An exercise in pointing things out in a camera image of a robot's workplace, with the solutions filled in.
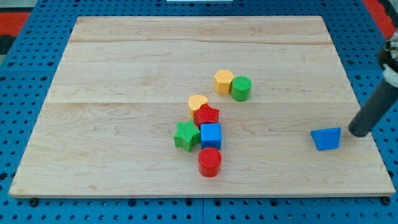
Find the red cylinder block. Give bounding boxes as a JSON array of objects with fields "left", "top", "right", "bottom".
[{"left": 198, "top": 147, "right": 222, "bottom": 177}]

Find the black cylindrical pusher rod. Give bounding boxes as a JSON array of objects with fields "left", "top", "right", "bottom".
[{"left": 348, "top": 78, "right": 397, "bottom": 138}]

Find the red star block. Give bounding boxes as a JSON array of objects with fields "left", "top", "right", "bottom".
[{"left": 193, "top": 104, "right": 220, "bottom": 127}]

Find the wooden board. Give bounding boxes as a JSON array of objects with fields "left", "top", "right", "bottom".
[{"left": 9, "top": 16, "right": 396, "bottom": 198}]

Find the yellow hexagon block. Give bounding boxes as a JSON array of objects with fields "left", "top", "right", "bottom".
[{"left": 213, "top": 70, "right": 234, "bottom": 95}]

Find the green star block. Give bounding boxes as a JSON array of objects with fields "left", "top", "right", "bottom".
[{"left": 174, "top": 120, "right": 201, "bottom": 152}]

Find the green cylinder block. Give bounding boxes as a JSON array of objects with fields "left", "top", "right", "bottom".
[{"left": 231, "top": 76, "right": 252, "bottom": 102}]

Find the yellow heart block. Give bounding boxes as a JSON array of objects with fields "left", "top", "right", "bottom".
[{"left": 188, "top": 95, "right": 208, "bottom": 120}]

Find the blue cube block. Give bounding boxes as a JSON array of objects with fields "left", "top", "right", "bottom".
[{"left": 200, "top": 123, "right": 222, "bottom": 150}]

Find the black and silver end effector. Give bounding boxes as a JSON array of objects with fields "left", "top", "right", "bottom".
[{"left": 377, "top": 30, "right": 397, "bottom": 82}]

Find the blue triangle block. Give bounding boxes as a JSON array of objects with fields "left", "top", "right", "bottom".
[{"left": 310, "top": 128, "right": 341, "bottom": 151}]

